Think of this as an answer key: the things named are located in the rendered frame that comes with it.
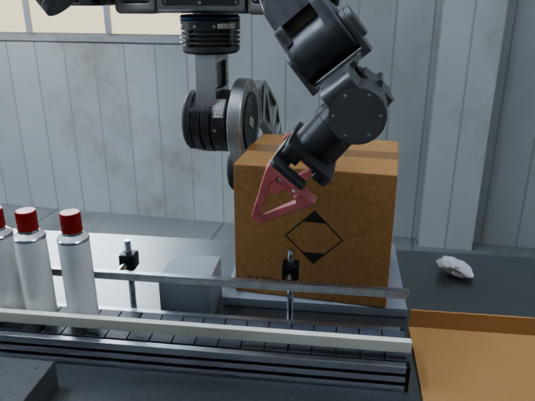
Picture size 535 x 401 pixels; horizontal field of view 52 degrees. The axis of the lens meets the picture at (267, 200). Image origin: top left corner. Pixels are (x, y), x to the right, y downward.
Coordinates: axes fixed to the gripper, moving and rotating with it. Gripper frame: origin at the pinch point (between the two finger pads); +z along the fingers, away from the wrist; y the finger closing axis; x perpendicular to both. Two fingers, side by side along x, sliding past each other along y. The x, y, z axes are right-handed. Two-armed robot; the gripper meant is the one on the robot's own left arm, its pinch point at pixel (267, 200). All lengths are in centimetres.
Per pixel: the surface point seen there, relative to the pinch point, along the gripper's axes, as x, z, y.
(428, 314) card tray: 39.3, 8.7, -27.1
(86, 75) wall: -109, 127, -258
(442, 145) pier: 78, 13, -243
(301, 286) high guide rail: 15.8, 15.3, -16.4
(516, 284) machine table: 57, -1, -48
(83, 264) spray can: -14.3, 34.4, -9.9
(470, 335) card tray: 47, 6, -26
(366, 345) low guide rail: 27.9, 12.4, -9.7
